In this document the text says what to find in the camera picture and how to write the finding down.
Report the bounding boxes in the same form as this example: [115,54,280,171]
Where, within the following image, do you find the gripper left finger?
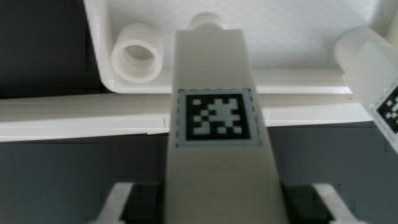
[87,182,135,224]

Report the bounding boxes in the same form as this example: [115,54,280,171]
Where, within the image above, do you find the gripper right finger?
[312,183,368,224]

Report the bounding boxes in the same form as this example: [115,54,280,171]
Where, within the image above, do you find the white desk leg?
[334,28,398,150]
[160,29,291,224]

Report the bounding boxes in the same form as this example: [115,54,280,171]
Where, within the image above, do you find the white desk tabletop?
[81,0,398,95]

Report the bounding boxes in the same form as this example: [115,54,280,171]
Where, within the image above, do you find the white front fence bar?
[0,94,371,142]

